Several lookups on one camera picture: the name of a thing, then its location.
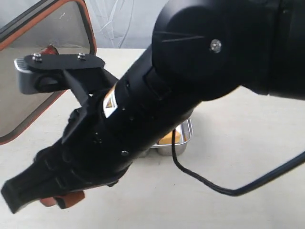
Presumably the yellow toy cheese wedge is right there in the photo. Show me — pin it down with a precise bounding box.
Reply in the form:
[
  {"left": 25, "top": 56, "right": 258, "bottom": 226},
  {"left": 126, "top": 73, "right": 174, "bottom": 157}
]
[{"left": 157, "top": 129, "right": 181, "bottom": 145}]

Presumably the stainless steel lunch box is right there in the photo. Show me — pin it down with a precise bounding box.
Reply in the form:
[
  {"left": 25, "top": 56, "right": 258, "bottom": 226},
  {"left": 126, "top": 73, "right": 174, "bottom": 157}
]
[{"left": 140, "top": 118, "right": 193, "bottom": 157}]

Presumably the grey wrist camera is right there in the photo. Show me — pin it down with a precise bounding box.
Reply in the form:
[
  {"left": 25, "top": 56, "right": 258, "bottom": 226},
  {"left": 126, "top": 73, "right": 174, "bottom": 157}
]
[{"left": 14, "top": 53, "right": 118, "bottom": 105}]

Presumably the grey-blue backdrop cloth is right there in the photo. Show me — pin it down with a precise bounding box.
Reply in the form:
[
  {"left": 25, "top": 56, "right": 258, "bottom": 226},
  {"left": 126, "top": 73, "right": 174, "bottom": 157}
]
[{"left": 86, "top": 0, "right": 167, "bottom": 49}]

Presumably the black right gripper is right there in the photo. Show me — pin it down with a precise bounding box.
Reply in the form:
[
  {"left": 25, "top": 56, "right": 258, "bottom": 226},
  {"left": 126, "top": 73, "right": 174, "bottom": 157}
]
[{"left": 0, "top": 90, "right": 152, "bottom": 213}]

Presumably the dark transparent box lid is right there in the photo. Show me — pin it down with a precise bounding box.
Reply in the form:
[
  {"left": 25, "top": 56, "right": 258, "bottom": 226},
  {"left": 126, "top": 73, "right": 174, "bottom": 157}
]
[{"left": 0, "top": 0, "right": 97, "bottom": 145}]

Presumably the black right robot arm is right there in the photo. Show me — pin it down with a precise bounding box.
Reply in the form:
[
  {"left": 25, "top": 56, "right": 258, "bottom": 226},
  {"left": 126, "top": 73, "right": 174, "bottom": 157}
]
[{"left": 1, "top": 0, "right": 305, "bottom": 213}]

